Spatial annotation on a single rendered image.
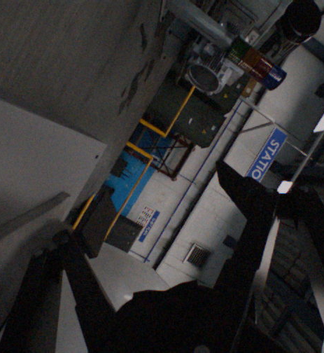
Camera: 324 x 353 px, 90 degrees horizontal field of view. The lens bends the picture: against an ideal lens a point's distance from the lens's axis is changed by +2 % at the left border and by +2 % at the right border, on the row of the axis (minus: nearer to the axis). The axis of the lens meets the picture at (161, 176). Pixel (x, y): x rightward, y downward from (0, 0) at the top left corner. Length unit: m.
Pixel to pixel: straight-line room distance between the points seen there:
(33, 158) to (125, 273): 0.16
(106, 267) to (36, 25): 0.29
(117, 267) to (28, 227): 0.11
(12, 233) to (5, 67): 0.18
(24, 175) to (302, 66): 8.04
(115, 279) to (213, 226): 5.98
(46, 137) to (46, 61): 0.15
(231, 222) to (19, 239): 6.29
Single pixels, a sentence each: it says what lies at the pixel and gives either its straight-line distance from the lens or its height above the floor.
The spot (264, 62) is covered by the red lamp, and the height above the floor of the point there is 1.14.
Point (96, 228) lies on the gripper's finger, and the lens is 0.17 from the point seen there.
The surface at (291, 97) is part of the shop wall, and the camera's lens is 7.51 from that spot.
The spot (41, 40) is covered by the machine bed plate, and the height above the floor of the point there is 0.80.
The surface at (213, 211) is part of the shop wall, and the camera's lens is 5.99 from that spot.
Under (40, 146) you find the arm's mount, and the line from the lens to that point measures 0.19.
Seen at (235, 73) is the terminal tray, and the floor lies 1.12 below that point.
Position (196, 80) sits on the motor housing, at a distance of 0.92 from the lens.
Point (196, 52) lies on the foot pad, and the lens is 0.82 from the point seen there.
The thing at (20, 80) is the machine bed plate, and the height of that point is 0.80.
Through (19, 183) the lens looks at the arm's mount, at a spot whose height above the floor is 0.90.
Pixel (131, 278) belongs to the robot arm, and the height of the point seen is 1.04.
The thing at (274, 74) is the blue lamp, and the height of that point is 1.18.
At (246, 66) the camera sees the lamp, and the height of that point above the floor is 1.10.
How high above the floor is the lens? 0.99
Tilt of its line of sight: 7 degrees up
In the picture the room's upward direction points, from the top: 121 degrees clockwise
